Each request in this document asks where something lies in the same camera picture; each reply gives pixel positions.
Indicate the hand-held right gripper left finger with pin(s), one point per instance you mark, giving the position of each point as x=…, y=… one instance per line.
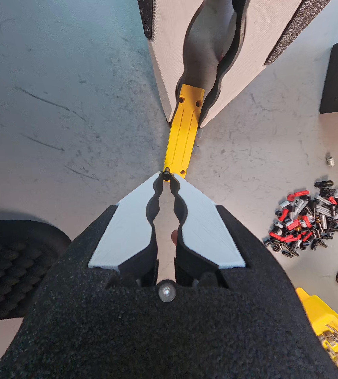
x=124, y=237

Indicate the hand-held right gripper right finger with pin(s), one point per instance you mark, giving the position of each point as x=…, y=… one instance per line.
x=210, y=237

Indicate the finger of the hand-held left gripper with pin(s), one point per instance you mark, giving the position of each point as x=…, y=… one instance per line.
x=169, y=44
x=260, y=35

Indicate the black lego pin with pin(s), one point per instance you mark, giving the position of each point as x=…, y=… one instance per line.
x=166, y=174

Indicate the yellow lego panel piece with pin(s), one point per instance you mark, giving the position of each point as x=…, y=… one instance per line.
x=183, y=133

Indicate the pile of small lego connectors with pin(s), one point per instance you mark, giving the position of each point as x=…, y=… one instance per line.
x=311, y=219

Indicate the yellow bin with lego parts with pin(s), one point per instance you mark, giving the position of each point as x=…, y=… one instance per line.
x=320, y=311

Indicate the small grey lego bush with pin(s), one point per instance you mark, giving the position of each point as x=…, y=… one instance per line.
x=330, y=160

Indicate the heap of blue grey lego parts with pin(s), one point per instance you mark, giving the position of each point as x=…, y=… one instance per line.
x=334, y=343

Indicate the person's right hand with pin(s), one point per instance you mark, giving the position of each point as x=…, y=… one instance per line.
x=174, y=237

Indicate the black mesh cushion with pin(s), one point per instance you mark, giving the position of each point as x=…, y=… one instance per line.
x=14, y=266

